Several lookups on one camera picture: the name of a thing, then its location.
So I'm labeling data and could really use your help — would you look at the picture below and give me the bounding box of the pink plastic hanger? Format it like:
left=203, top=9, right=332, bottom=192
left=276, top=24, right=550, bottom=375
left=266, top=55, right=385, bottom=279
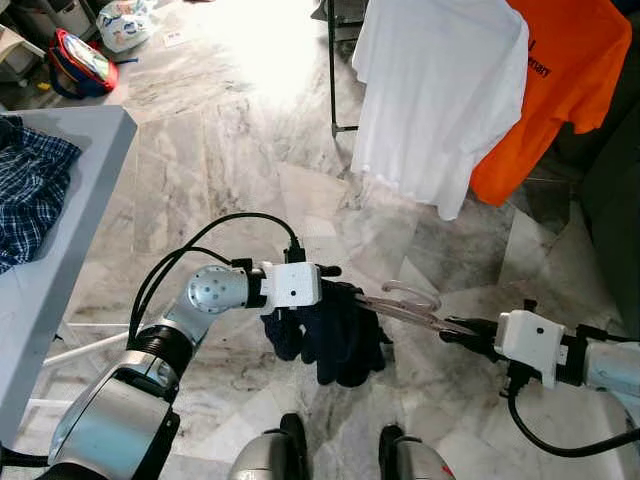
left=350, top=281, right=481, bottom=338

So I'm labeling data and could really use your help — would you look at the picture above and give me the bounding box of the navy blue garment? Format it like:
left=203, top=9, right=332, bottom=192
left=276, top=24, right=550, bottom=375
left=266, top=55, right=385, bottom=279
left=262, top=280, right=393, bottom=389

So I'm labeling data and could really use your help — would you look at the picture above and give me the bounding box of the blue plaid cloth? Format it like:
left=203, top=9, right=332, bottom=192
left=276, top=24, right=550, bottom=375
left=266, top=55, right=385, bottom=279
left=0, top=115, right=84, bottom=276

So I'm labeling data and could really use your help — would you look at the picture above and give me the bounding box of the silver robot right leg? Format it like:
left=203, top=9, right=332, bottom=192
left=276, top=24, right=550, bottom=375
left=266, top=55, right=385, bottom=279
left=378, top=425, right=456, bottom=480

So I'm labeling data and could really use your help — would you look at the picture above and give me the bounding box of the silver robot leg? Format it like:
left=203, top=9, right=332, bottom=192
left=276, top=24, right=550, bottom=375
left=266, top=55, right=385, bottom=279
left=378, top=425, right=456, bottom=480
left=228, top=412, right=311, bottom=480

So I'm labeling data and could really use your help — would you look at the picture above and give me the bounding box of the white t-shirt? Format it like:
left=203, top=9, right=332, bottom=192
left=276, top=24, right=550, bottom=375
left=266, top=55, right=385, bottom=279
left=350, top=0, right=531, bottom=221

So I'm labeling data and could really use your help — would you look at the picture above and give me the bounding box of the silver robot left leg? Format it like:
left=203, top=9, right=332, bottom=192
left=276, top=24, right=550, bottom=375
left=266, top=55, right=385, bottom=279
left=228, top=412, right=311, bottom=480

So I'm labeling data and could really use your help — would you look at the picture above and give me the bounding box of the orange t-shirt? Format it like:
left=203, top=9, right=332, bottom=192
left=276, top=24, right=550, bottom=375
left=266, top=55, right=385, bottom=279
left=468, top=0, right=634, bottom=208

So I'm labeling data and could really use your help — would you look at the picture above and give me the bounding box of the black metal drying rack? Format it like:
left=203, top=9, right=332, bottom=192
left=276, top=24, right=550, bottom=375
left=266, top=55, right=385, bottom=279
left=325, top=0, right=363, bottom=136

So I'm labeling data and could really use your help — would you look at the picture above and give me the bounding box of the light blue folding table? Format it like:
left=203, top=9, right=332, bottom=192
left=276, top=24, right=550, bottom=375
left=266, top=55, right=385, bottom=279
left=0, top=105, right=139, bottom=446

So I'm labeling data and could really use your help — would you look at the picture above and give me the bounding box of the white plastic bag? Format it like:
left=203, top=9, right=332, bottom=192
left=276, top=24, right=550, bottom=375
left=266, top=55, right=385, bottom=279
left=96, top=0, right=161, bottom=54

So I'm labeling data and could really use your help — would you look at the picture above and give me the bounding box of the red blue backpack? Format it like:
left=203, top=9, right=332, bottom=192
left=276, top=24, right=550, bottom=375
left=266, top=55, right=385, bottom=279
left=48, top=28, right=121, bottom=100

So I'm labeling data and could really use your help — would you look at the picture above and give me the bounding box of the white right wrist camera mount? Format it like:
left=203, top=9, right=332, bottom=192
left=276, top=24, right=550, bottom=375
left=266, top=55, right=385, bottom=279
left=494, top=310, right=567, bottom=389

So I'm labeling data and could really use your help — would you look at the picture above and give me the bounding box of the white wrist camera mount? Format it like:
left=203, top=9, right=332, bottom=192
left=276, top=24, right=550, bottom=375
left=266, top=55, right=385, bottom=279
left=260, top=262, right=324, bottom=310
left=494, top=310, right=567, bottom=389

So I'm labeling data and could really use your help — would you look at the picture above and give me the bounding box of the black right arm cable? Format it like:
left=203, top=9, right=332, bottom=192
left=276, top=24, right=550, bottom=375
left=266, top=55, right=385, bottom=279
left=505, top=362, right=640, bottom=459

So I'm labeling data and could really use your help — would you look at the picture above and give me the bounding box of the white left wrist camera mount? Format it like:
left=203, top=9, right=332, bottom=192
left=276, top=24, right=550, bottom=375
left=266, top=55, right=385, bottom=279
left=260, top=262, right=324, bottom=310

